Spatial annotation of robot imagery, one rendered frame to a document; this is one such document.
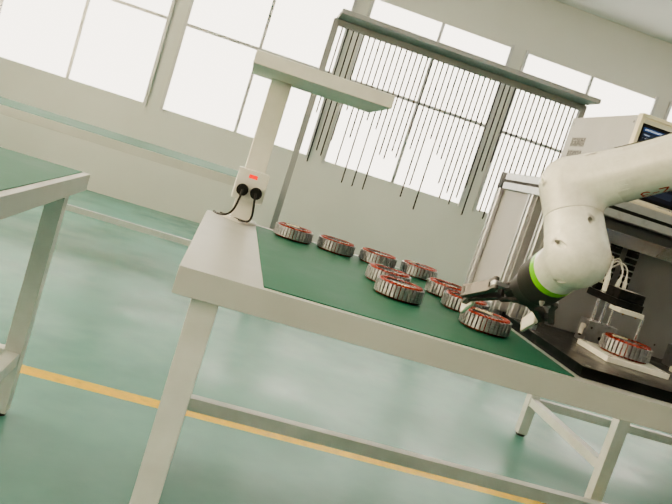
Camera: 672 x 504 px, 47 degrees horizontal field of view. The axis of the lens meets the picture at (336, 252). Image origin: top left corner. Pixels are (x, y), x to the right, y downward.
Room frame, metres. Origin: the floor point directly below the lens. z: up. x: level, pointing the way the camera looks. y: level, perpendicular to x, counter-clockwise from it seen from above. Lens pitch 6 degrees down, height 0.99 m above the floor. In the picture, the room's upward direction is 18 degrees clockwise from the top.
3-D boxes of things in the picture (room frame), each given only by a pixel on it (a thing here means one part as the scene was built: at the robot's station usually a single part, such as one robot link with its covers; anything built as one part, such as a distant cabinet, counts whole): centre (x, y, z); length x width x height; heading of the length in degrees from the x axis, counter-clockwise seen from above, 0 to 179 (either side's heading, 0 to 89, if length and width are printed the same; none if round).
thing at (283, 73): (2.16, 0.19, 0.98); 0.37 x 0.35 x 0.46; 99
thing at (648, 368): (1.71, -0.68, 0.78); 0.15 x 0.15 x 0.01; 9
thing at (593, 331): (1.85, -0.66, 0.80); 0.07 x 0.05 x 0.06; 99
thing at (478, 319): (1.65, -0.35, 0.77); 0.11 x 0.11 x 0.04
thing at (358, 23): (5.31, -0.43, 0.97); 1.84 x 0.50 x 1.93; 99
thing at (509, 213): (2.07, -0.41, 0.91); 0.28 x 0.03 x 0.32; 9
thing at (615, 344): (1.71, -0.68, 0.80); 0.11 x 0.11 x 0.04
